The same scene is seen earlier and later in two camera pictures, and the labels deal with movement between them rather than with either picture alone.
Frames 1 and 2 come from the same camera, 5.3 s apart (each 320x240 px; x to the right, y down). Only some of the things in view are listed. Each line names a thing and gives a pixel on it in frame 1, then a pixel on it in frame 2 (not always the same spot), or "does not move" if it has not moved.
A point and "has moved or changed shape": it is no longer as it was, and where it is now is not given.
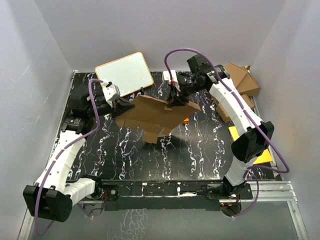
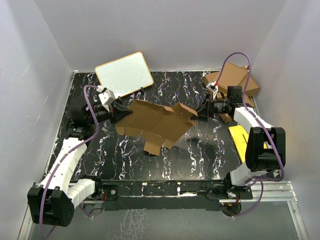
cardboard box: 223,114 does not move
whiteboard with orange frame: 130,73 does not move
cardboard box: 154,118 has moved or changed shape
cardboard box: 242,80 does not move
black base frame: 168,194 does not move
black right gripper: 181,100 -> 202,113
